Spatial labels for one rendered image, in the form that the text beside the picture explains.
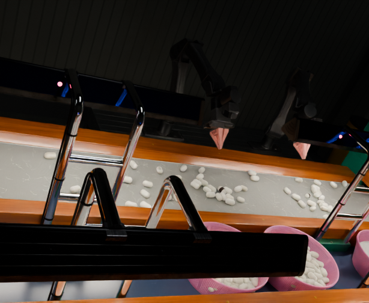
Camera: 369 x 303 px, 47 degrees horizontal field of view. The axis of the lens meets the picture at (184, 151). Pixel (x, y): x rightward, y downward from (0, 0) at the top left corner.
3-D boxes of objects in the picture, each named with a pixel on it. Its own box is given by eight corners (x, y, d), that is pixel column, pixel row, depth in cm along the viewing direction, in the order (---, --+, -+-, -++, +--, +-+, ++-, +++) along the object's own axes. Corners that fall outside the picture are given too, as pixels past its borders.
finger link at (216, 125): (230, 147, 160) (229, 124, 163) (213, 145, 157) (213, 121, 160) (220, 152, 166) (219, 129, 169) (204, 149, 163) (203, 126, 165)
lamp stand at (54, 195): (29, 199, 128) (61, 63, 107) (94, 204, 137) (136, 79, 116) (32, 247, 113) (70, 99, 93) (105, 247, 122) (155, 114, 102)
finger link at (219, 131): (235, 148, 161) (234, 124, 164) (219, 146, 158) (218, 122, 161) (225, 153, 167) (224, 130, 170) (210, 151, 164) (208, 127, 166)
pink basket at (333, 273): (234, 257, 140) (246, 235, 136) (279, 237, 159) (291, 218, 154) (296, 320, 126) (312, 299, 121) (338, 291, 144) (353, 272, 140)
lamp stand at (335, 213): (282, 216, 172) (339, 121, 152) (318, 218, 181) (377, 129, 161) (307, 250, 158) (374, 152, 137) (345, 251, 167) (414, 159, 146)
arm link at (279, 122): (280, 139, 216) (306, 77, 209) (267, 134, 215) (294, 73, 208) (277, 136, 222) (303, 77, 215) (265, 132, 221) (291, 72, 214)
